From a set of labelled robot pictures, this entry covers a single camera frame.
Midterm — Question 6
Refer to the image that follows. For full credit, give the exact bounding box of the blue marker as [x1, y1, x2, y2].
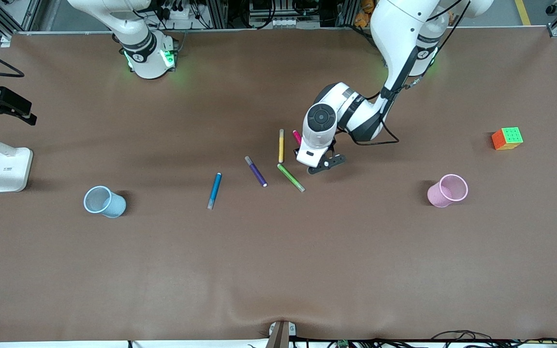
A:
[207, 172, 223, 210]

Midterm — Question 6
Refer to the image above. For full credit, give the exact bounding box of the white lamp stand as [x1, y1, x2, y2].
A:
[0, 128, 34, 193]

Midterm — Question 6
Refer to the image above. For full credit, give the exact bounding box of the light blue cup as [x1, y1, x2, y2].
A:
[83, 185, 127, 219]

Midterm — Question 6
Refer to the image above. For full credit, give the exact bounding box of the white power strip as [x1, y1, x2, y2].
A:
[161, 5, 197, 21]

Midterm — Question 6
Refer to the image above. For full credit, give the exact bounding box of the purple marker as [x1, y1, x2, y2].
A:
[244, 155, 268, 188]

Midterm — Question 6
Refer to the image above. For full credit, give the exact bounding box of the white connector strip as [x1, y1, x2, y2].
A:
[268, 17, 304, 28]

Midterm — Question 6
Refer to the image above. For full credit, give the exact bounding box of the green marker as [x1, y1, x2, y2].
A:
[277, 163, 306, 193]

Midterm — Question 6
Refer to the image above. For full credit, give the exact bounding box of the brown table mat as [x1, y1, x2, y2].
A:
[0, 27, 557, 344]

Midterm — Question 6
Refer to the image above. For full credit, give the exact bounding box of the bag of orange items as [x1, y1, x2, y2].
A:
[354, 0, 377, 28]

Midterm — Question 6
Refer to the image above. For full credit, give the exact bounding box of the pink cup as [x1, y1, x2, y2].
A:
[427, 174, 469, 208]

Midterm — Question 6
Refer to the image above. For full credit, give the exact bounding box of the colourful puzzle cube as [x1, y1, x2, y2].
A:
[491, 127, 525, 151]

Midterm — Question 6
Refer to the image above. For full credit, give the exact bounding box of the wooden camera mount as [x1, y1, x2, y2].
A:
[265, 320, 297, 348]

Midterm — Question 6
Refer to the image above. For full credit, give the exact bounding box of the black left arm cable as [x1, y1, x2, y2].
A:
[341, 0, 472, 145]

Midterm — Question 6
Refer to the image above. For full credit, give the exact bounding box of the black floor cable loop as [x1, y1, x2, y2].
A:
[432, 330, 494, 345]

